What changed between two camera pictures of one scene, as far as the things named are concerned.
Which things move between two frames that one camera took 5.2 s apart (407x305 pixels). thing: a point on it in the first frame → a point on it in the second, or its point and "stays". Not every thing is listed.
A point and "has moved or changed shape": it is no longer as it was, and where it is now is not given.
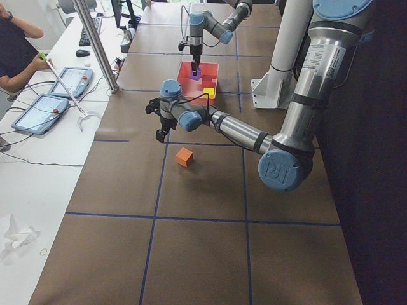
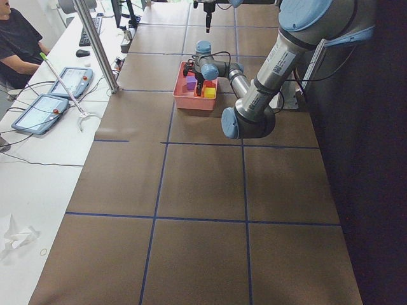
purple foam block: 198,76 has moved or changed shape
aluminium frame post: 96,44 stays
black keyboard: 84,40 stays
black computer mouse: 80,53 stays
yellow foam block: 210,91 stays
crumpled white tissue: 17,238 stays
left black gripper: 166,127 → 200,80
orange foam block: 184,157 → 186,91
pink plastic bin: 191,88 stays
